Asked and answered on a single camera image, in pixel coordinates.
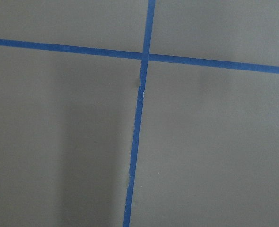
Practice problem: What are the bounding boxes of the blue tape line crosswise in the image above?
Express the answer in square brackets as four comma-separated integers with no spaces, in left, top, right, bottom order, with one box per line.
[0,39,279,74]

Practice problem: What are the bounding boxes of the blue tape line lengthwise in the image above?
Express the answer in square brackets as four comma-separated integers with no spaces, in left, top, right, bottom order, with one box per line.
[122,0,156,227]

